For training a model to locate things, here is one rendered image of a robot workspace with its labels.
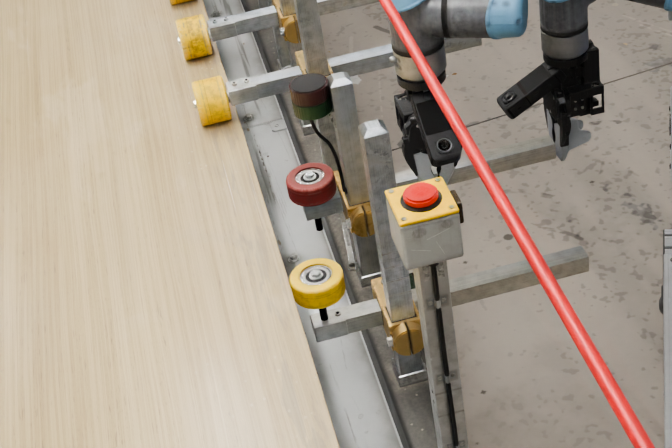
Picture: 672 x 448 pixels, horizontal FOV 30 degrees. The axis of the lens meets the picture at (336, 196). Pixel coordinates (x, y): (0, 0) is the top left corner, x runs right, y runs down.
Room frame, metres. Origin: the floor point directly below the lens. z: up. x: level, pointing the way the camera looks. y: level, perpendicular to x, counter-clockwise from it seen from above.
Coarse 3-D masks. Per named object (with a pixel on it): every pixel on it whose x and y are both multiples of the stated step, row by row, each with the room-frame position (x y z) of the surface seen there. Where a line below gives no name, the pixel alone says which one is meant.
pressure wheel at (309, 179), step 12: (300, 168) 1.71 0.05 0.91; (312, 168) 1.71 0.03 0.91; (324, 168) 1.70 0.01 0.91; (288, 180) 1.68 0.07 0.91; (300, 180) 1.68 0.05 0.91; (312, 180) 1.67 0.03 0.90; (324, 180) 1.66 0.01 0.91; (288, 192) 1.67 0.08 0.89; (300, 192) 1.65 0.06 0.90; (312, 192) 1.64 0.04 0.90; (324, 192) 1.65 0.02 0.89; (300, 204) 1.65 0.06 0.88; (312, 204) 1.64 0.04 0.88
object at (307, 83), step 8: (296, 80) 1.66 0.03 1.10; (304, 80) 1.65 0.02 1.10; (312, 80) 1.65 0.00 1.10; (320, 80) 1.65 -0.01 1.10; (296, 88) 1.63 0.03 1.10; (304, 88) 1.63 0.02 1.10; (312, 88) 1.63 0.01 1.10; (320, 88) 1.62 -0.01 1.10; (312, 120) 1.64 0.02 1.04; (320, 136) 1.64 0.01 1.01; (328, 144) 1.64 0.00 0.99; (336, 160) 1.64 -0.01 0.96; (344, 184) 1.64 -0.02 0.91
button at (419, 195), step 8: (416, 184) 1.16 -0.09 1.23; (424, 184) 1.16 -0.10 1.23; (408, 192) 1.15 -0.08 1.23; (416, 192) 1.14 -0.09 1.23; (424, 192) 1.14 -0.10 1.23; (432, 192) 1.14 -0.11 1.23; (408, 200) 1.13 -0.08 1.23; (416, 200) 1.13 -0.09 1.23; (424, 200) 1.13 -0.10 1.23; (432, 200) 1.13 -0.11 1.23
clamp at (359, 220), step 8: (336, 176) 1.72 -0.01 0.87; (336, 184) 1.71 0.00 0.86; (344, 192) 1.67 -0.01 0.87; (344, 200) 1.65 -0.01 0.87; (344, 208) 1.65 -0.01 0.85; (352, 208) 1.62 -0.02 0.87; (360, 208) 1.62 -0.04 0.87; (368, 208) 1.62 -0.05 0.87; (352, 216) 1.61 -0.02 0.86; (360, 216) 1.61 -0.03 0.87; (368, 216) 1.61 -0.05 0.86; (352, 224) 1.61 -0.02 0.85; (360, 224) 1.61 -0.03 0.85; (368, 224) 1.61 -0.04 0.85; (352, 232) 1.62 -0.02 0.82; (360, 232) 1.60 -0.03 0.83; (368, 232) 1.61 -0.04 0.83
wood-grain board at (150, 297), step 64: (0, 0) 2.57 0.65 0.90; (64, 0) 2.52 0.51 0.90; (128, 0) 2.46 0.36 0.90; (192, 0) 2.41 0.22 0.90; (0, 64) 2.27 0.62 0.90; (64, 64) 2.22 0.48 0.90; (128, 64) 2.18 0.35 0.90; (192, 64) 2.13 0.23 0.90; (0, 128) 2.02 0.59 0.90; (64, 128) 1.98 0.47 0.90; (128, 128) 1.94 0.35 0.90; (192, 128) 1.90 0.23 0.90; (0, 192) 1.81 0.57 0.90; (64, 192) 1.77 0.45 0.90; (128, 192) 1.74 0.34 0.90; (192, 192) 1.70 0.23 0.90; (256, 192) 1.67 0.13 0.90; (0, 256) 1.62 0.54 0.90; (64, 256) 1.59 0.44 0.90; (128, 256) 1.56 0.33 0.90; (192, 256) 1.53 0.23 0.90; (256, 256) 1.50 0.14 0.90; (0, 320) 1.46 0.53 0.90; (64, 320) 1.43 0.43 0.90; (128, 320) 1.41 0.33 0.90; (192, 320) 1.38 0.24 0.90; (256, 320) 1.36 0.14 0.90; (0, 384) 1.32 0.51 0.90; (64, 384) 1.30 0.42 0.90; (128, 384) 1.27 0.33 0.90; (192, 384) 1.25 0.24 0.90; (256, 384) 1.23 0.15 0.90; (320, 384) 1.21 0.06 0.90
